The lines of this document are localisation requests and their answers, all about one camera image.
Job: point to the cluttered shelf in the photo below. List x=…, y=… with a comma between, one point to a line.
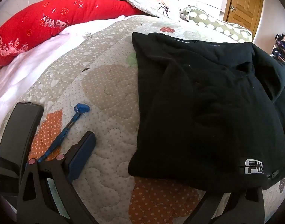
x=282, y=46

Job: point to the white bed sheet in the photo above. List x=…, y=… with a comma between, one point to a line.
x=28, y=63

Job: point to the red printed pillow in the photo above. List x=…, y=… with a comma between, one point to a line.
x=51, y=16

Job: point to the wooden door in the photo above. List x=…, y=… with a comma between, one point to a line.
x=245, y=4

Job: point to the quilted heart pattern bedspread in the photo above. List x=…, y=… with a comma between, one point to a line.
x=105, y=93

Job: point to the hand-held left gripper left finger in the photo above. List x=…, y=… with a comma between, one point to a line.
x=80, y=158

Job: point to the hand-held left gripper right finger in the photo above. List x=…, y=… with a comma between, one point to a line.
x=226, y=205

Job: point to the green pillow with white pattern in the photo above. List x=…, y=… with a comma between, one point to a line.
x=214, y=25

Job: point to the white floral pillow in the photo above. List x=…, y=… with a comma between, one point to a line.
x=151, y=0

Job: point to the black pants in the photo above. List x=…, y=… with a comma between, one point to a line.
x=203, y=121

